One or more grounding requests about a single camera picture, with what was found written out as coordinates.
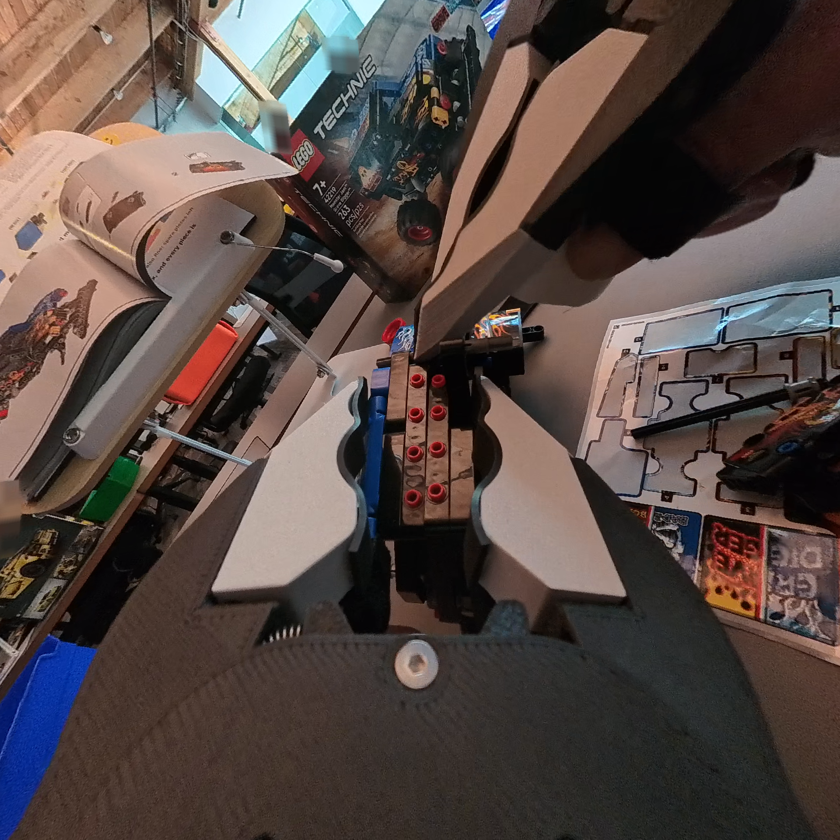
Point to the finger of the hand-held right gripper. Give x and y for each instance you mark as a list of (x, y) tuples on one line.
[(558, 131), (499, 98)]

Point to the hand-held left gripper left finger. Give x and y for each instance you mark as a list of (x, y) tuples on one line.
[(289, 518)]

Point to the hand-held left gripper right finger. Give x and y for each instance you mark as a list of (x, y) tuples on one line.
[(551, 518)]

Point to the black blue brick truck model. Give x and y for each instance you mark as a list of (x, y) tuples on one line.
[(426, 459)]

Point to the long dark axle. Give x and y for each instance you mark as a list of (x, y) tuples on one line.
[(709, 412)]

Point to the black skull sticker panel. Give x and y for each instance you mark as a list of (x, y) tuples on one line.
[(781, 453)]

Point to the person's right hand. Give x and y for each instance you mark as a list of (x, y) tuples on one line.
[(600, 259)]

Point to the monster truck set box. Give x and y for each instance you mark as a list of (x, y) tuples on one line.
[(394, 131)]

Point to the white book stand base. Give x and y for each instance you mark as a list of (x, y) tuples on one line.
[(354, 374)]

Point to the orange plastic case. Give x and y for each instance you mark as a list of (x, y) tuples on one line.
[(203, 361)]

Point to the green box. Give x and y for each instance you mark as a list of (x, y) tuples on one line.
[(111, 489)]

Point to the sticker sheet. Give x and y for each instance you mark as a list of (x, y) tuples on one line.
[(689, 367)]

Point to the red wheel hub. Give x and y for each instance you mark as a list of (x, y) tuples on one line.
[(396, 330)]

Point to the grey page holder bar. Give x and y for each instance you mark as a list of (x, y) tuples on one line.
[(164, 341)]

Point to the yellow truck set box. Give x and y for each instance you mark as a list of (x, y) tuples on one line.
[(46, 571)]

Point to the wooden book stand tray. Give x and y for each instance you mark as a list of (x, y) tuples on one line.
[(269, 223)]

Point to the blue bin with tag label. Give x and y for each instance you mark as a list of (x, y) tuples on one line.
[(39, 709)]

